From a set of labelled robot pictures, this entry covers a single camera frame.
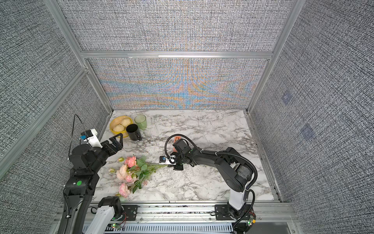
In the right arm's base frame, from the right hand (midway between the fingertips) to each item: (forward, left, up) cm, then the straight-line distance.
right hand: (168, 159), depth 88 cm
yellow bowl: (+31, +41, -2) cm, 52 cm away
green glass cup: (+29, +22, +2) cm, 36 cm away
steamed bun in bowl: (+22, +36, +1) cm, 42 cm away
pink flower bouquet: (-9, +20, +1) cm, 22 cm away
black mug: (+18, +25, +2) cm, 31 cm away
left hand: (+1, +22, +25) cm, 33 cm away
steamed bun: (+28, +33, +1) cm, 43 cm away
